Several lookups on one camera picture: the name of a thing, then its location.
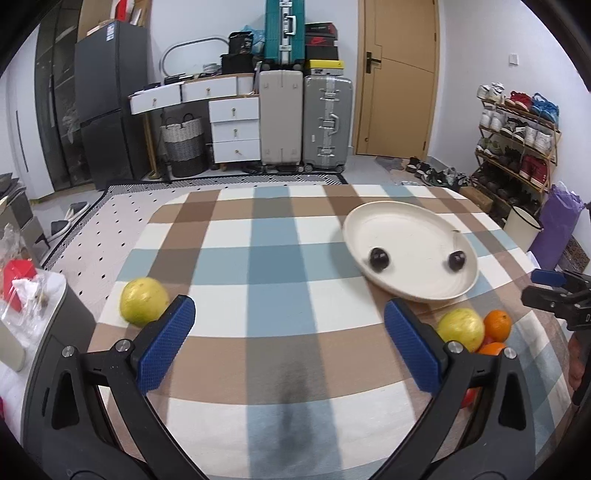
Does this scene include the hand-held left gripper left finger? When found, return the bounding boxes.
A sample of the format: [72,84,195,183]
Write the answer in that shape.
[23,295,208,480]

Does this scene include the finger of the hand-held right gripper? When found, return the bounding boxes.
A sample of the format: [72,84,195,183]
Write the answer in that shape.
[522,285,579,315]
[531,270,591,297]

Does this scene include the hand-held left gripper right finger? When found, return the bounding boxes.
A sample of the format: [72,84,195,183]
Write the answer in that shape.
[365,298,536,480]

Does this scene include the green yellow guava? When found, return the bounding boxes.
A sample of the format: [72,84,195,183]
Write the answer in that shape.
[120,278,170,328]

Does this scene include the large pale yellow guava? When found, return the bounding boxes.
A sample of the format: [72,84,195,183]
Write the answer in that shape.
[436,308,485,354]

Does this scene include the cream round plate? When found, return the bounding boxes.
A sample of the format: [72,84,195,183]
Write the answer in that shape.
[342,202,479,304]

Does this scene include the person's right hand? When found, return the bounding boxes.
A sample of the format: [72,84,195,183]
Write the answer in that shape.
[568,331,591,407]

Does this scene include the dark patterned box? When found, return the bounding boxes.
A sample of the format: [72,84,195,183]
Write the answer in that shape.
[560,237,591,274]

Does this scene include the white bucket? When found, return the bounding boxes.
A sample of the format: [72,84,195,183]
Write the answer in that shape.
[503,205,544,253]

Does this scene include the purple bag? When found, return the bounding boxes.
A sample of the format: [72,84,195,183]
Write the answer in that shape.
[537,182,585,271]

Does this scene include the dark cherry with stem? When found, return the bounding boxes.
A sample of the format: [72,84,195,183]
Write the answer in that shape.
[447,229,468,272]

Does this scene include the grey storage bin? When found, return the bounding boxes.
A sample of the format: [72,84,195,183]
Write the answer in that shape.
[18,272,99,416]

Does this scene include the brown cardboard box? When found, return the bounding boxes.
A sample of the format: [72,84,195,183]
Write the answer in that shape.
[459,186,495,213]

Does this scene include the wooden shoe rack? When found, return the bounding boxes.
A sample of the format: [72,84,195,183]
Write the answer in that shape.
[470,98,563,219]

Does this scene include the checked tablecloth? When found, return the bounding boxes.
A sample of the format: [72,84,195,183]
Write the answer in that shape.
[85,184,575,480]

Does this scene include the clear plastic bag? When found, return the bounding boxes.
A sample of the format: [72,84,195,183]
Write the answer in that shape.
[0,224,62,334]

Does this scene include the rows of shoes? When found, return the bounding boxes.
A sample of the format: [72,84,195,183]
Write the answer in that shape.
[472,82,560,208]

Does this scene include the scattered dark shoes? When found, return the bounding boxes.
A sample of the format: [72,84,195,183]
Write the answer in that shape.
[405,157,470,190]

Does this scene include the red box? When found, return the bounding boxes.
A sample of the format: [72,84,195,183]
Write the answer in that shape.
[2,260,38,315]

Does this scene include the grey drawer unit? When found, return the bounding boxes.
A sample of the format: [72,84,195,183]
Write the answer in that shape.
[0,173,49,260]

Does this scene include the woven laundry basket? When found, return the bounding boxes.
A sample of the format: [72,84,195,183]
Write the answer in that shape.
[160,113,206,179]

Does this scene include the white drawer dresser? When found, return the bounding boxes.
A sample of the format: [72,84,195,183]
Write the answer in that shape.
[129,74,262,165]

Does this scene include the silver suitcase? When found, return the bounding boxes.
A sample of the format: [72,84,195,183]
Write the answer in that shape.
[302,74,354,172]

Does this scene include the wooden door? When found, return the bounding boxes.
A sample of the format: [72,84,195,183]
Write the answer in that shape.
[355,0,440,158]

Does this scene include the dark glass door cabinet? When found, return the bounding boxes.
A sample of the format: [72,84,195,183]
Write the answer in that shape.
[34,18,93,192]

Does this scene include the beige suitcase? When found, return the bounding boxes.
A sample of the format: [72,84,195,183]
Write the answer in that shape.
[259,69,305,168]

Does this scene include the dark grey refrigerator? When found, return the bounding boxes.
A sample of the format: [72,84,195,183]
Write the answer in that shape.
[74,21,153,191]

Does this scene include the yellow black shoe box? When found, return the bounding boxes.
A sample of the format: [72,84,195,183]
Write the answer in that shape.
[308,59,345,77]

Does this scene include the black storage box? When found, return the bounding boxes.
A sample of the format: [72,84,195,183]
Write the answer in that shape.
[221,53,259,75]

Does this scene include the black paper bag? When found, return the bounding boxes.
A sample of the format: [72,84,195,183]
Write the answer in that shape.
[228,31,254,56]

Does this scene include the stack of black shoe boxes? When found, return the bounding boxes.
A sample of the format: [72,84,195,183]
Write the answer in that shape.
[305,22,341,61]

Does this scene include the blue plastic bag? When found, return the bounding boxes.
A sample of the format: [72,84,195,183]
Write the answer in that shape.
[242,24,267,54]

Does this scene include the flat cardboard boxes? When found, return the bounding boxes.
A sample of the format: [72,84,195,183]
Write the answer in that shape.
[76,0,151,41]

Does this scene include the teal suitcase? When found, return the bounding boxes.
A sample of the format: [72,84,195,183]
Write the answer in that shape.
[264,0,307,66]

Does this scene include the oval metal frame mirror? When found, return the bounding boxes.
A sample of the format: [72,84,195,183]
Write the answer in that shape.
[160,38,230,77]

